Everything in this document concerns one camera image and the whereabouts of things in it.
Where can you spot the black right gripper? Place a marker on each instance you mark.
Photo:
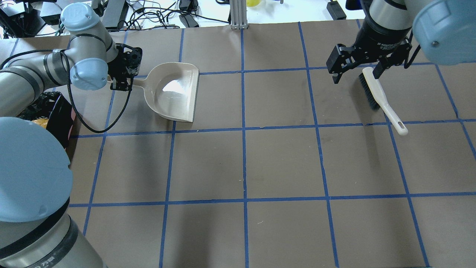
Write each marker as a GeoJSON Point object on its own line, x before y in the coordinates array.
{"type": "Point", "coordinates": [383, 36]}

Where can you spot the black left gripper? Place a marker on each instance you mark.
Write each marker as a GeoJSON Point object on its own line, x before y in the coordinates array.
{"type": "Point", "coordinates": [121, 72]}

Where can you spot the white brush black bristles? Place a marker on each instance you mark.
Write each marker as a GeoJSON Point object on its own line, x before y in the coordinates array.
{"type": "Point", "coordinates": [377, 99]}

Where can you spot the beige plastic dustpan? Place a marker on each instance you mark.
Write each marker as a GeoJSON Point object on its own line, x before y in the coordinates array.
{"type": "Point", "coordinates": [170, 90]}

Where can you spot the round golden bread roll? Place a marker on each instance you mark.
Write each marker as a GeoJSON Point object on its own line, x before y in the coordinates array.
{"type": "Point", "coordinates": [42, 122]}

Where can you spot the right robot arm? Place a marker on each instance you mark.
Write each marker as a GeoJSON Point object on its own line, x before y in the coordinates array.
{"type": "Point", "coordinates": [444, 30]}

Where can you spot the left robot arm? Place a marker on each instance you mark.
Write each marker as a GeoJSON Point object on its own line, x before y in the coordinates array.
{"type": "Point", "coordinates": [36, 181]}

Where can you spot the black bag lined bin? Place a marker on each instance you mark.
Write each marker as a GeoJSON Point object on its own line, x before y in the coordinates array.
{"type": "Point", "coordinates": [59, 111]}

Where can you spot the black power brick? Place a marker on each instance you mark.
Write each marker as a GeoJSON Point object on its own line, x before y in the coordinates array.
{"type": "Point", "coordinates": [335, 10]}

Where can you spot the black power adapter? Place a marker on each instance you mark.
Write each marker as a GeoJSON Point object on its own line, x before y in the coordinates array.
{"type": "Point", "coordinates": [188, 21]}

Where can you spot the yellow round object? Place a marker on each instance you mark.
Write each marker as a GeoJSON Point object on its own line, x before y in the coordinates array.
{"type": "Point", "coordinates": [252, 3]}

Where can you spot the aluminium frame post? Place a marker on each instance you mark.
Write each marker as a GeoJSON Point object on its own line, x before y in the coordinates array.
{"type": "Point", "coordinates": [238, 14]}

